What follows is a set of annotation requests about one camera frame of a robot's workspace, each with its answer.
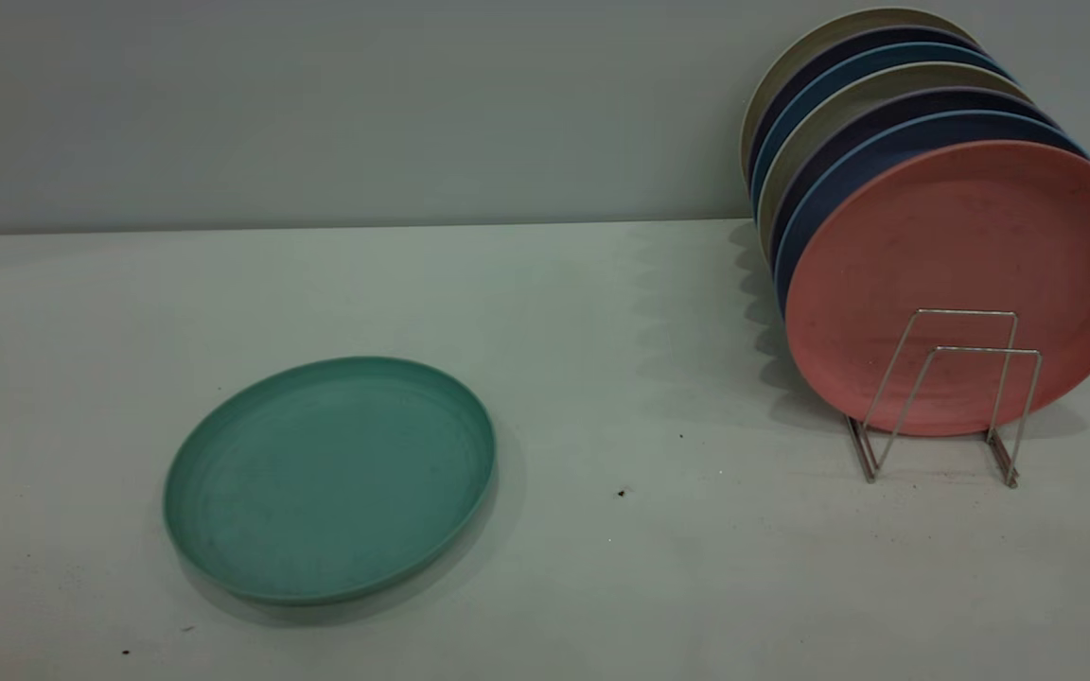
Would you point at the green round plate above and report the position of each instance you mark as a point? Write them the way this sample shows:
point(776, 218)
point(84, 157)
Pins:
point(327, 482)

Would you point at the navy plate with blue rim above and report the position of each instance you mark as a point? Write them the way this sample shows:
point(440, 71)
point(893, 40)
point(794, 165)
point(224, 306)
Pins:
point(871, 156)

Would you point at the beige round plate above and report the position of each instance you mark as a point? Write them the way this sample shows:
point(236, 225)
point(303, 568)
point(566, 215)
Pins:
point(848, 26)
point(848, 92)

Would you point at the dark purple round plate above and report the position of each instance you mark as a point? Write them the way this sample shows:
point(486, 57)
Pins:
point(871, 112)
point(848, 45)

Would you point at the teal blue round plate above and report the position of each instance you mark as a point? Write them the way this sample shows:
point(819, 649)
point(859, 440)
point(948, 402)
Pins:
point(848, 68)

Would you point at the pink round plate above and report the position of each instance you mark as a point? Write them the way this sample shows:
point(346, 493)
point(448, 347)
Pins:
point(961, 246)

